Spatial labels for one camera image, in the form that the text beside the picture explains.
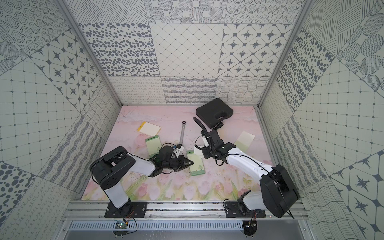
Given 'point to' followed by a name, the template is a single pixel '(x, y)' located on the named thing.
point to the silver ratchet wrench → (183, 123)
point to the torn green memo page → (244, 141)
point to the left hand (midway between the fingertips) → (196, 167)
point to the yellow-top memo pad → (149, 128)
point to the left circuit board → (121, 224)
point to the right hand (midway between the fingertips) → (208, 149)
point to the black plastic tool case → (214, 112)
